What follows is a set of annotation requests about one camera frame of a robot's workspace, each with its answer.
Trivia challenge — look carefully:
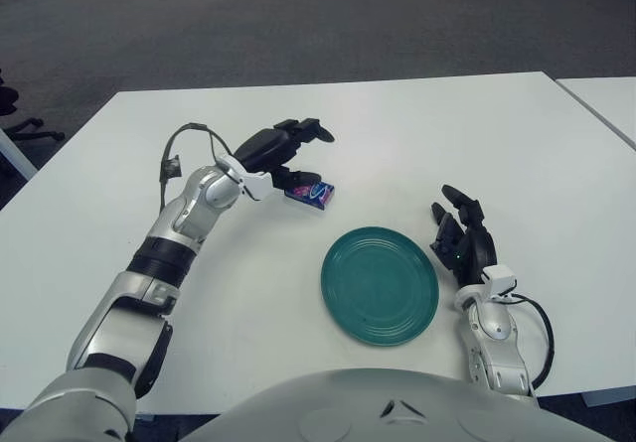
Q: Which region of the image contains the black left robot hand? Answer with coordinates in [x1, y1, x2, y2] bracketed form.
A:
[218, 117, 337, 203]

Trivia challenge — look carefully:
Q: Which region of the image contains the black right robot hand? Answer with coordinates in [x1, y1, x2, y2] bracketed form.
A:
[429, 183, 521, 297]

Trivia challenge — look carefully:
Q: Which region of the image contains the blue purple gum box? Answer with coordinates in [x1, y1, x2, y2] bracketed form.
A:
[284, 180, 337, 213]

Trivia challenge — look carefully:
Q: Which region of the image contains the green ribbed plate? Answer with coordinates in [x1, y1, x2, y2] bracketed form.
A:
[320, 225, 441, 349]

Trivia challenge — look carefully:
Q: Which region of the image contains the silver robot torso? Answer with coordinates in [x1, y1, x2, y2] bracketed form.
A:
[184, 368, 636, 442]

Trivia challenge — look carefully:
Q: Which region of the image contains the white neighbouring table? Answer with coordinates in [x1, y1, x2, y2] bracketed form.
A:
[555, 75, 636, 151]

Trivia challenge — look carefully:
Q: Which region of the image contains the black office chair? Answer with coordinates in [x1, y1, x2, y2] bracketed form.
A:
[0, 68, 67, 144]

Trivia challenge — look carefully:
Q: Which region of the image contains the white desk leg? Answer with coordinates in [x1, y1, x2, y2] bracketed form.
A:
[0, 127, 39, 181]

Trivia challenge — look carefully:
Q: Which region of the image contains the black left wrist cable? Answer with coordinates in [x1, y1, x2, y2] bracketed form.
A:
[158, 122, 236, 211]

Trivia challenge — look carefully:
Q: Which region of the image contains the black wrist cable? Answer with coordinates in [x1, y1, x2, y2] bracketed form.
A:
[158, 122, 236, 211]
[496, 290, 556, 389]

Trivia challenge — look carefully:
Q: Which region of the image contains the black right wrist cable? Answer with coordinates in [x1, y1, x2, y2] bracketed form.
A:
[496, 290, 556, 389]

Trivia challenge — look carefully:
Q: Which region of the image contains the white table frame beam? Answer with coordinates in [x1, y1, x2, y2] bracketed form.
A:
[539, 389, 636, 408]

